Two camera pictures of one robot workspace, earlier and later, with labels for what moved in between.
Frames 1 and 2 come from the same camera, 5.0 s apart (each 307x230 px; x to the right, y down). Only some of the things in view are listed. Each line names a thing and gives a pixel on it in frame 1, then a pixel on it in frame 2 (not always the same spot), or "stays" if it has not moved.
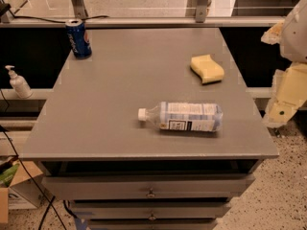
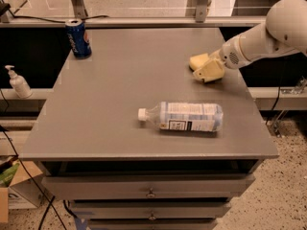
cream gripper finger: x=272 y=35 to x=217 y=55
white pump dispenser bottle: x=19 y=83 stays
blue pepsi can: x=79 y=38 stays
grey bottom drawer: x=151 y=224 stays
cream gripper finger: x=288 y=95 to x=211 y=71
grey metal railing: x=201 y=19 stays
